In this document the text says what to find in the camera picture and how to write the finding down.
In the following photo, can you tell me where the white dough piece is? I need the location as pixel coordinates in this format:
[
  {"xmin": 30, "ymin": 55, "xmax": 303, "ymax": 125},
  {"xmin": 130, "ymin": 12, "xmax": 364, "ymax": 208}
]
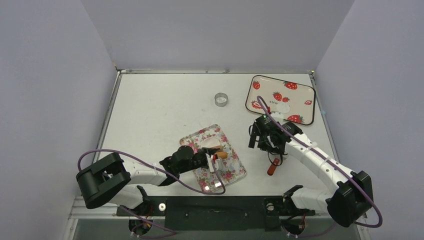
[{"xmin": 200, "ymin": 137, "xmax": 222, "ymax": 149}]

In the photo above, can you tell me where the metal spatula wooden handle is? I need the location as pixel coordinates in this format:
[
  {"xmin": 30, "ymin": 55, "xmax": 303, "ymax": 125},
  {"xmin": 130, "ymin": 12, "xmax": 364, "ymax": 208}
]
[{"xmin": 266, "ymin": 154, "xmax": 285, "ymax": 176}]

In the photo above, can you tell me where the floral pattern tray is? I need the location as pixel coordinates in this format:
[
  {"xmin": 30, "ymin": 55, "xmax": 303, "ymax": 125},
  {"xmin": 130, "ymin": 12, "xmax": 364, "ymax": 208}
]
[{"xmin": 179, "ymin": 124, "xmax": 247, "ymax": 193}]

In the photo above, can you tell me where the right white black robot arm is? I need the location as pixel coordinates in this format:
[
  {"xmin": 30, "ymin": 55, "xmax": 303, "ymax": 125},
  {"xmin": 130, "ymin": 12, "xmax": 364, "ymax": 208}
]
[{"xmin": 248, "ymin": 114, "xmax": 374, "ymax": 227}]

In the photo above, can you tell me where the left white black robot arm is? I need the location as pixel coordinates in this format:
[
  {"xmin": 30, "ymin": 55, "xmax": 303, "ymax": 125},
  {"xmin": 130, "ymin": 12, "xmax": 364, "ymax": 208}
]
[{"xmin": 76, "ymin": 146, "xmax": 228, "ymax": 215}]

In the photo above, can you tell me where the flat round dumpling wrapper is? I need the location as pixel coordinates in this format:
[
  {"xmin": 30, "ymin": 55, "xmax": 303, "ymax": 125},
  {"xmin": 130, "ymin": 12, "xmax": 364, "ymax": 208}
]
[{"xmin": 275, "ymin": 102, "xmax": 291, "ymax": 114}]

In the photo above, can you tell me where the strawberry pattern tray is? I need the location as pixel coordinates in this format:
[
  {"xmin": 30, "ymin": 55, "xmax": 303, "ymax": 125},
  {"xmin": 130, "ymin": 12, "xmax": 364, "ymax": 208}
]
[{"xmin": 245, "ymin": 75, "xmax": 316, "ymax": 126}]

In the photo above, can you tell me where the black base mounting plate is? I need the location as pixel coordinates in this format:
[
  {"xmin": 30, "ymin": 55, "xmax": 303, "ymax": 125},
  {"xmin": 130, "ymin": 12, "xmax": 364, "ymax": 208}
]
[{"xmin": 133, "ymin": 195, "xmax": 316, "ymax": 231}]

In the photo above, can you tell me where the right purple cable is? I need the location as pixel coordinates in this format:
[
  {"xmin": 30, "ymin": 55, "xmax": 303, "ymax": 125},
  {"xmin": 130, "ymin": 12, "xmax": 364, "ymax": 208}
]
[{"xmin": 256, "ymin": 96, "xmax": 384, "ymax": 239}]

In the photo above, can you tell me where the round metal cutter ring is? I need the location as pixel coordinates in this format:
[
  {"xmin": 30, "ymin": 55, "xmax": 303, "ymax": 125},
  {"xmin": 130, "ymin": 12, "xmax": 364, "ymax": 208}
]
[{"xmin": 214, "ymin": 93, "xmax": 229, "ymax": 107}]

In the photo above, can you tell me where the aluminium front rail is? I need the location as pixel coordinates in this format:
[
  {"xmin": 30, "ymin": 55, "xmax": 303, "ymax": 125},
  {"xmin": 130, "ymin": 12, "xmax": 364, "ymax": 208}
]
[{"xmin": 68, "ymin": 195, "xmax": 368, "ymax": 220}]

